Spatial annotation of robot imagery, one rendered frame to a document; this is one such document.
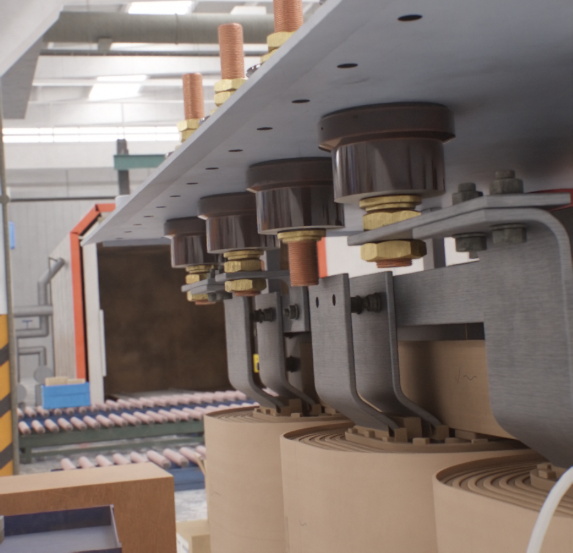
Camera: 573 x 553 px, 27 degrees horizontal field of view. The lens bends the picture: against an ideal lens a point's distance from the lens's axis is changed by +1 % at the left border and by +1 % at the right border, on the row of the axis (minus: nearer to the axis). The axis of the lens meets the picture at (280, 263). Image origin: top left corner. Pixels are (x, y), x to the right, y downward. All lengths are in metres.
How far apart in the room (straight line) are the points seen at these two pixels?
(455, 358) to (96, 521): 1.10
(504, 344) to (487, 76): 0.19
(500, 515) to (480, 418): 0.35
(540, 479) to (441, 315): 0.24
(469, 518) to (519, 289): 0.15
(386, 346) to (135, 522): 1.27
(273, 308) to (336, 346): 0.43
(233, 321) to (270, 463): 0.24
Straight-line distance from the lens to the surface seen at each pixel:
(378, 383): 1.22
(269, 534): 1.52
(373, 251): 0.95
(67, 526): 2.14
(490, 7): 0.68
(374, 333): 1.22
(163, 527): 2.39
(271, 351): 1.64
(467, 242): 0.82
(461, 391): 1.16
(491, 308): 0.84
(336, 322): 1.19
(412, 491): 1.07
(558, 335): 0.76
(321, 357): 1.25
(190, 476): 9.52
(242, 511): 1.55
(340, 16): 0.65
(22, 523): 2.14
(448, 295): 1.05
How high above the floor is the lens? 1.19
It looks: 3 degrees up
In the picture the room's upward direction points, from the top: 4 degrees counter-clockwise
